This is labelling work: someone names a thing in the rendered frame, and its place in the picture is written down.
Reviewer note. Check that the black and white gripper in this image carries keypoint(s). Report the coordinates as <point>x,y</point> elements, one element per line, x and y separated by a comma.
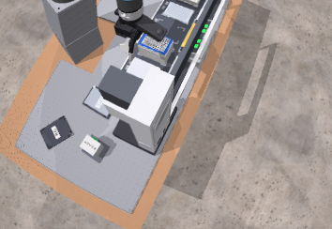
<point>124,29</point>

